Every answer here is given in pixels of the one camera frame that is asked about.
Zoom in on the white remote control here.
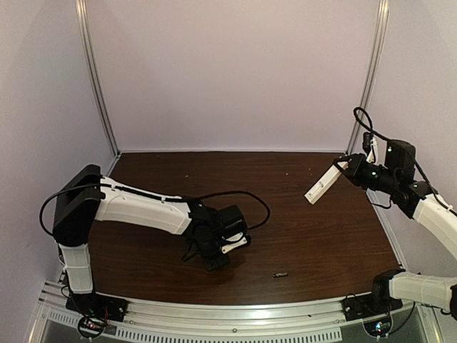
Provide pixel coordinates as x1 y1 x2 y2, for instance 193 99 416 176
304 165 341 204

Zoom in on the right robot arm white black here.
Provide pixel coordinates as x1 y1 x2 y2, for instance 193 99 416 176
333 139 456 317

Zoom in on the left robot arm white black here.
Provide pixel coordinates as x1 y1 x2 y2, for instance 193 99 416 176
52 164 251 294

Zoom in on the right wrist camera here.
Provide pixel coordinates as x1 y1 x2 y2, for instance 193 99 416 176
362 131 378 164

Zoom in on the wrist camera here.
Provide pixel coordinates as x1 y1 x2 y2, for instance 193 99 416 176
362 131 378 164
221 232 251 254

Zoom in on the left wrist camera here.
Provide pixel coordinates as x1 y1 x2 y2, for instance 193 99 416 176
221 232 251 254

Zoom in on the right black braided cable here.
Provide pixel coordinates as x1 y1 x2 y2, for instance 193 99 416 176
353 106 457 215

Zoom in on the black braided cable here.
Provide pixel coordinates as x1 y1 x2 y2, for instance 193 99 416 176
39 184 271 239
353 106 457 215

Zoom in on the left black braided cable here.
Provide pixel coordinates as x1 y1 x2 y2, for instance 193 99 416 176
39 184 271 239

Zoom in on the right aluminium frame post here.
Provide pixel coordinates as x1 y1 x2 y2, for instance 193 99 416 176
346 0 391 155

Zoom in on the aluminium frame post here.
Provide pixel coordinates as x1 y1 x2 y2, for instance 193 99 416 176
75 0 120 156
346 0 391 155

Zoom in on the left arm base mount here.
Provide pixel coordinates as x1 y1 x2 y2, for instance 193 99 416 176
66 291 129 340

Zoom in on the front aluminium rail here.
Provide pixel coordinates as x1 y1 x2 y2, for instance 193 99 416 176
35 282 440 343

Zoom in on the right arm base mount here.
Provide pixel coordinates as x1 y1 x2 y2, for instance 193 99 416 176
341 293 403 339

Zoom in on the left aluminium frame post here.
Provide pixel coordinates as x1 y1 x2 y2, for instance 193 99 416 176
75 0 120 156

